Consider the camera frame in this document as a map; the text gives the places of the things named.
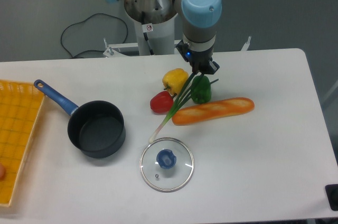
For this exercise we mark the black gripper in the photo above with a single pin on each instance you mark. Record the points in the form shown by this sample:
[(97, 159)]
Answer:
[(200, 61)]

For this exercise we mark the green onion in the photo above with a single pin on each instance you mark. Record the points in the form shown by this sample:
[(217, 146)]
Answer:
[(182, 98)]

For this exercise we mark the green bell pepper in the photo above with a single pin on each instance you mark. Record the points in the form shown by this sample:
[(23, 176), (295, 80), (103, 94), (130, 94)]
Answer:
[(201, 90)]

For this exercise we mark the yellow bell pepper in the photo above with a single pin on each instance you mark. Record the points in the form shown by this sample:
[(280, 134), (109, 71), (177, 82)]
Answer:
[(174, 80)]

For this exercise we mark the orange baguette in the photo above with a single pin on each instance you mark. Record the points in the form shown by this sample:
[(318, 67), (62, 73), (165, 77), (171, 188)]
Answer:
[(213, 110)]

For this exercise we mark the red bell pepper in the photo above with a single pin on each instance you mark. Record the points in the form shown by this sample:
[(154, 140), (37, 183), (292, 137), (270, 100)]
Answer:
[(162, 102)]

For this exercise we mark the glass lid with blue knob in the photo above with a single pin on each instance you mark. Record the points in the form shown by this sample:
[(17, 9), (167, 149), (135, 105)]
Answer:
[(166, 164)]

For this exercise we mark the black object at table edge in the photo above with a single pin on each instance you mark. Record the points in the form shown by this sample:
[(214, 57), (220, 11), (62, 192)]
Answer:
[(332, 195)]

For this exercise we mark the yellow mesh tray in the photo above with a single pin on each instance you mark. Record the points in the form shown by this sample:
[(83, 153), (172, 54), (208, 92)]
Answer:
[(21, 103)]

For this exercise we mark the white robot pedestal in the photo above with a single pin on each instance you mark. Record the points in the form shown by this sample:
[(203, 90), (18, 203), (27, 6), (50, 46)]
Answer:
[(154, 25)]

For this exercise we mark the dark pot with blue handle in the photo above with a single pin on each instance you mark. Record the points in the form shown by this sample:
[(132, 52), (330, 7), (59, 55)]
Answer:
[(96, 128)]

